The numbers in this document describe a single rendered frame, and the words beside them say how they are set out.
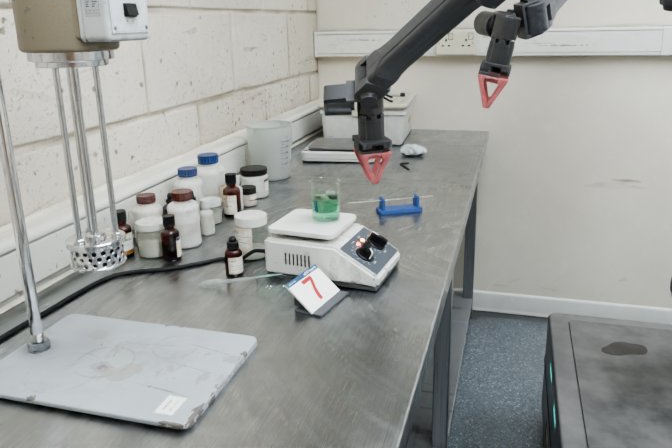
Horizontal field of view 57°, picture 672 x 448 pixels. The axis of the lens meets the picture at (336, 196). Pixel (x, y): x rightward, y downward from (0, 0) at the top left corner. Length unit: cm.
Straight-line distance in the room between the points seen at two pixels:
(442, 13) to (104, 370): 75
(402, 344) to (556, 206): 174
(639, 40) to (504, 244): 89
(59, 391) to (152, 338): 14
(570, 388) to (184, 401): 101
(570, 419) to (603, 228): 124
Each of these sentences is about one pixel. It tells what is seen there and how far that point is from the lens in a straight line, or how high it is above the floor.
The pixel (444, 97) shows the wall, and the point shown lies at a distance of 246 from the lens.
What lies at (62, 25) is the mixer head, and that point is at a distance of 71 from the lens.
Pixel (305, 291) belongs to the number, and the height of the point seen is 77.
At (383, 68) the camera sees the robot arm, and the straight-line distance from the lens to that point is 120.
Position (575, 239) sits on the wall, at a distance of 258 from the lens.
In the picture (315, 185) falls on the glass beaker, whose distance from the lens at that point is 103.
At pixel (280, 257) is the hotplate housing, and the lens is 104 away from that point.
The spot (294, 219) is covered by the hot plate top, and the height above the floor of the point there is 84.
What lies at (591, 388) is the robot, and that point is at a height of 36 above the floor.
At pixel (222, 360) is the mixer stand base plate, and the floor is 76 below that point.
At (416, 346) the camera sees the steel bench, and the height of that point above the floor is 75.
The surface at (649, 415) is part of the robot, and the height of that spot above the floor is 37.
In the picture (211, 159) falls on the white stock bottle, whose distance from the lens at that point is 143.
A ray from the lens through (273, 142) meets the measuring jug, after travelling 167.
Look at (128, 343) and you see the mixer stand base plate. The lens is 89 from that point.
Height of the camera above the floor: 117
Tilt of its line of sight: 16 degrees down
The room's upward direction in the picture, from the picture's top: 1 degrees counter-clockwise
